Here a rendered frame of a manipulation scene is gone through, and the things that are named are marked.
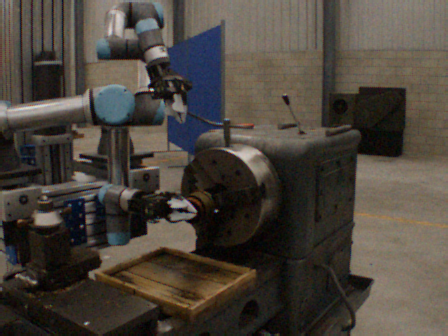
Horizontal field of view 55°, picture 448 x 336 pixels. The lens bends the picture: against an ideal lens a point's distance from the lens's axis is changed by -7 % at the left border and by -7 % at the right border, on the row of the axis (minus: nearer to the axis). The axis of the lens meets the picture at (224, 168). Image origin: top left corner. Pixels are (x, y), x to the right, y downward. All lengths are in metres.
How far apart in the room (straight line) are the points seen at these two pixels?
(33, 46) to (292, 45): 10.85
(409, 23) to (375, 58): 1.17
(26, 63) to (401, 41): 10.22
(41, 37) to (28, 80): 0.18
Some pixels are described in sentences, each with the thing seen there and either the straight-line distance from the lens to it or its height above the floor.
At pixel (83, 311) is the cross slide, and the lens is 0.99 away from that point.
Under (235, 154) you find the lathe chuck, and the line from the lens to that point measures 1.36.
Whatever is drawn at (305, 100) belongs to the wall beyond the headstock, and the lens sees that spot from 12.09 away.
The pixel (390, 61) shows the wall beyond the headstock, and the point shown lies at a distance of 11.39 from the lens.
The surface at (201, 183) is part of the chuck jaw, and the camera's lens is 1.39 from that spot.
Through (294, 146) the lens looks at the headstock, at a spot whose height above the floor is 1.24.
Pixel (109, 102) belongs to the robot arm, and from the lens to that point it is 1.36.
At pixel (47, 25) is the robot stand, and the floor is 1.68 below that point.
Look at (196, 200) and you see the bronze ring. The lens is 1.30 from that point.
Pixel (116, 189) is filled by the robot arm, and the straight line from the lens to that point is 1.43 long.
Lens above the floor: 1.42
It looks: 10 degrees down
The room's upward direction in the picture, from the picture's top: straight up
